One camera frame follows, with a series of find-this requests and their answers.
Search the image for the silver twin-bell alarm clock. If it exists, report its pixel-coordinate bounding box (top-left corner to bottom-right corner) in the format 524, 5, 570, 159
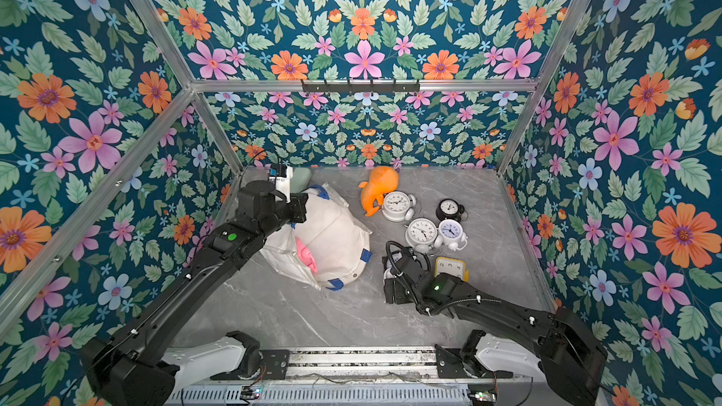
382, 191, 417, 223

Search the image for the black yellow square clock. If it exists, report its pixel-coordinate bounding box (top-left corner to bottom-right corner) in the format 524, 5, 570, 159
434, 256, 469, 282

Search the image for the pink alarm clock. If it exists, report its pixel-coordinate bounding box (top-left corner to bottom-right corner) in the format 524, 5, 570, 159
295, 238, 318, 274

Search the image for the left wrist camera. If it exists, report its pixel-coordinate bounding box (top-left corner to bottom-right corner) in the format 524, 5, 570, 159
268, 164, 293, 202

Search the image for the white twin-bell alarm clock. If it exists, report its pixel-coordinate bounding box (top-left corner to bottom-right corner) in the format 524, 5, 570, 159
438, 219, 468, 251

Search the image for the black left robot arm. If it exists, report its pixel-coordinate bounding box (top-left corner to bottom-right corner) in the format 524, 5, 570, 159
80, 180, 308, 405

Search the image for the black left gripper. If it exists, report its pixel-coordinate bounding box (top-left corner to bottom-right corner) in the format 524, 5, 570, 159
255, 192, 311, 242

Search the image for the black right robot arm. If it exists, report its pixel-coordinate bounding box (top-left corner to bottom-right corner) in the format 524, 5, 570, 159
384, 241, 608, 405

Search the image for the small black alarm clock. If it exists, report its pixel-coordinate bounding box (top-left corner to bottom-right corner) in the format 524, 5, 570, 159
435, 198, 468, 223

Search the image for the white canvas tote bag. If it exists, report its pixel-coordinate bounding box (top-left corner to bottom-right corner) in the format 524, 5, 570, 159
261, 183, 373, 291

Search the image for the orange plush whale toy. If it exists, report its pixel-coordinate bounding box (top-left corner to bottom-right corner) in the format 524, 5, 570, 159
358, 167, 399, 217

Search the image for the mint green glasses case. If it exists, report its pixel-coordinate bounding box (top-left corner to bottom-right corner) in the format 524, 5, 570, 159
291, 167, 312, 191

